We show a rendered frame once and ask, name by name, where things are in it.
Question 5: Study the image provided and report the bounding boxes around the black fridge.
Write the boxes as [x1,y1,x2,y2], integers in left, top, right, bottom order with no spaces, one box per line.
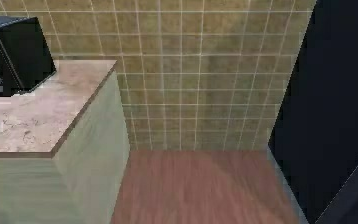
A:
[267,0,358,224]

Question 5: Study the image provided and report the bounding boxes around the pale green kitchen counter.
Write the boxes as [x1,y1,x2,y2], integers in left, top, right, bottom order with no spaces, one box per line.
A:
[0,59,131,224]

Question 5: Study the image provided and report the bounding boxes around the black microwave oven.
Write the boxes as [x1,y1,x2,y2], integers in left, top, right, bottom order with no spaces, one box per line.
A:
[0,15,57,98]

